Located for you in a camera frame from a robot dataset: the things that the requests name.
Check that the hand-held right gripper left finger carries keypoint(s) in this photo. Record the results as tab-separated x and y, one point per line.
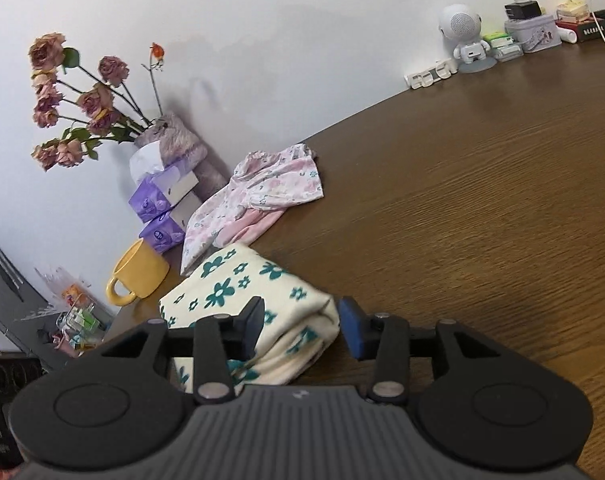
255	320

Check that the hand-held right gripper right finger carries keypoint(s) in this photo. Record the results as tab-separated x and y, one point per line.
352	330

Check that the cream garment with teal flowers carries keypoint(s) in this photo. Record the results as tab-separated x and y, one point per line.
242	280

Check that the yellow mug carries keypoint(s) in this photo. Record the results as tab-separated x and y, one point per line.
140	270

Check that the pink floral garment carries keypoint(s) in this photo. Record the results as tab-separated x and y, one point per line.
262	185

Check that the pile of small green packets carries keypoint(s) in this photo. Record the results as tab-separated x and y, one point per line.
85	320

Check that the white tissue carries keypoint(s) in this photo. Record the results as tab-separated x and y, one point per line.
145	160

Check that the fuzzy purple vase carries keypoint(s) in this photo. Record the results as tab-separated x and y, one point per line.
177	135

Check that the black speaker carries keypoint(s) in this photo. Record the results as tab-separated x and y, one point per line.
12	375

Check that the white slotted strip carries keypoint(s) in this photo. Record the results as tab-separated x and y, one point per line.
427	77

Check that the dried rose bouquet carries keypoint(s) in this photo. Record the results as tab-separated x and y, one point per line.
90	102

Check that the stack of green packets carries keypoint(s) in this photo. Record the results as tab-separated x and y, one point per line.
502	45

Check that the white robot figurine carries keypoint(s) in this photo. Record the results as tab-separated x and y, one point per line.
457	22

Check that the grey tin box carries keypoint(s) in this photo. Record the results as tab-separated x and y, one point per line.
535	35

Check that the white tube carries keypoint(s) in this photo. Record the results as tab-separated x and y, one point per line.
567	35

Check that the dark red box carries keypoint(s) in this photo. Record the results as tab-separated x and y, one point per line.
590	30

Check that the yellow sticky notes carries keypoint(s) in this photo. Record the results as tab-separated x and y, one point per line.
572	9

